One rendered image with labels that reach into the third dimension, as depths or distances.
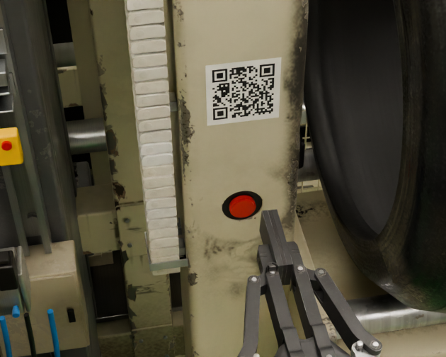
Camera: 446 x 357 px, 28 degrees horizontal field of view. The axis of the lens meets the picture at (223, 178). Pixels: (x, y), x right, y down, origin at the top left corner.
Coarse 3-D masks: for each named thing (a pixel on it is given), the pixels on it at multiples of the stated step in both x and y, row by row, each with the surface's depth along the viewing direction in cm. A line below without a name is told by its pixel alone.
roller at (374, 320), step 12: (348, 300) 108; (360, 300) 107; (372, 300) 107; (384, 300) 107; (396, 300) 107; (360, 312) 106; (372, 312) 106; (384, 312) 106; (396, 312) 106; (408, 312) 106; (420, 312) 107; (432, 312) 107; (372, 324) 106; (384, 324) 106; (396, 324) 107; (408, 324) 107; (420, 324) 107; (432, 324) 108
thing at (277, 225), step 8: (272, 216) 84; (280, 224) 84; (280, 232) 83; (280, 240) 82; (280, 248) 82; (288, 248) 82; (288, 256) 81; (288, 264) 80; (288, 272) 81; (288, 280) 82
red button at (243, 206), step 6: (234, 198) 99; (240, 198) 98; (246, 198) 98; (252, 198) 99; (234, 204) 98; (240, 204) 99; (246, 204) 99; (252, 204) 99; (234, 210) 99; (240, 210) 99; (246, 210) 99; (252, 210) 100; (234, 216) 100; (240, 216) 100; (246, 216) 100
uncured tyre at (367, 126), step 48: (336, 0) 124; (384, 0) 125; (432, 0) 74; (336, 48) 126; (384, 48) 127; (432, 48) 74; (336, 96) 126; (384, 96) 127; (432, 96) 75; (336, 144) 123; (384, 144) 126; (432, 144) 77; (336, 192) 113; (384, 192) 122; (432, 192) 79; (384, 240) 92; (432, 240) 82; (384, 288) 99; (432, 288) 88
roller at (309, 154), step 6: (306, 150) 128; (312, 150) 127; (306, 156) 126; (312, 156) 127; (306, 162) 126; (312, 162) 126; (306, 168) 126; (312, 168) 126; (300, 174) 126; (306, 174) 126; (312, 174) 127; (318, 174) 127; (300, 180) 127; (306, 180) 127; (312, 180) 128
